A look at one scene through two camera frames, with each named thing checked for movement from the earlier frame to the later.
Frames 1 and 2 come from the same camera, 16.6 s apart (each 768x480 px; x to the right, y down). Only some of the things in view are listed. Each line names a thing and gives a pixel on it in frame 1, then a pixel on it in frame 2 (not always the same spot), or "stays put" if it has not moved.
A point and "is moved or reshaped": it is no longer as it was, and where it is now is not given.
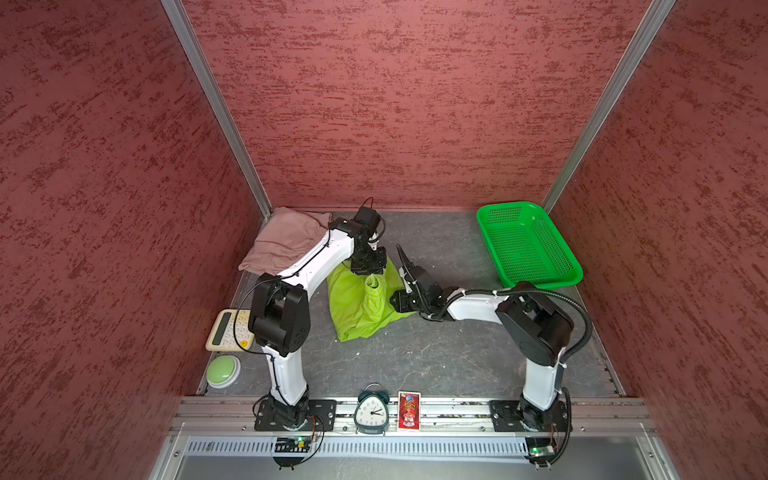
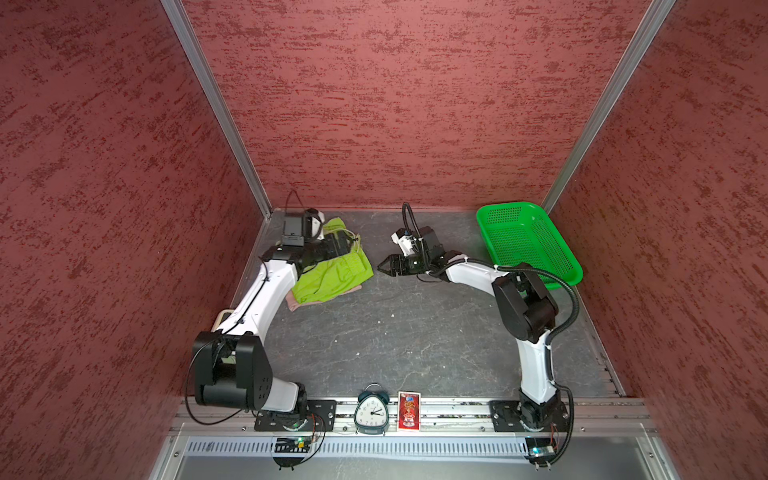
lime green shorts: [361, 303] is moved or reshaped
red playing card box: [409, 410] stays put
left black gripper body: [368, 260] → [325, 249]
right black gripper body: [410, 302] → [417, 262]
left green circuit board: [292, 445] stays put
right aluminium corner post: [641, 43] stays put
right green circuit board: [540, 449] stays put
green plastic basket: [526, 245] stays put
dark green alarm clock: [371, 414] stays put
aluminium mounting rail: [619, 416] stays put
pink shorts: [284, 233] is moved or reshaped
